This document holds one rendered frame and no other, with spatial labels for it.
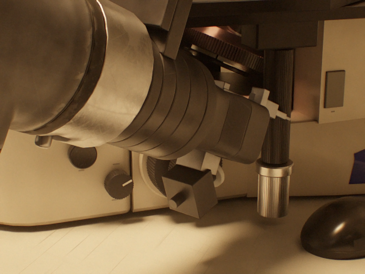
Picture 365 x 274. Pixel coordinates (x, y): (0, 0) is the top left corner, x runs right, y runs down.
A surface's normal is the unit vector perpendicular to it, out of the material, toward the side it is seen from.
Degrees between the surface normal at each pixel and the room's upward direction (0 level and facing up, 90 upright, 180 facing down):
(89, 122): 125
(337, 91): 90
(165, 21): 90
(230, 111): 82
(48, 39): 85
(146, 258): 0
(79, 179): 90
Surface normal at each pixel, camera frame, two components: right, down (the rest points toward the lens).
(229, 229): 0.00, -0.96
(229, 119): 0.50, 0.11
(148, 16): -0.60, -0.21
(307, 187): 0.04, 0.29
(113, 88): 0.68, 0.38
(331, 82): 0.36, 0.27
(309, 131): 0.25, -0.43
